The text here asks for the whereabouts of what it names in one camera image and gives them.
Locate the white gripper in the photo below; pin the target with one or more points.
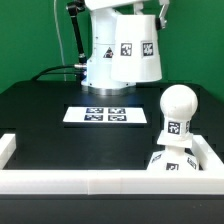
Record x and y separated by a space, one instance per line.
137 7

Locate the white lamp shade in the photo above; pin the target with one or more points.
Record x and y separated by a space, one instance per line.
136 55

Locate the white lamp base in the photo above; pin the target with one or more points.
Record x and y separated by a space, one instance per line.
174 156

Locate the white lamp bulb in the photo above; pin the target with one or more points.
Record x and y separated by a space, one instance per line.
178 104

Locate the white marker tag plate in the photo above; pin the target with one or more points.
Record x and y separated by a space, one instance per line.
115 115

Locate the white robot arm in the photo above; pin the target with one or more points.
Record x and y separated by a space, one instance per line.
99 65

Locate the white U-shaped fence frame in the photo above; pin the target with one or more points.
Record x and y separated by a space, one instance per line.
209 180

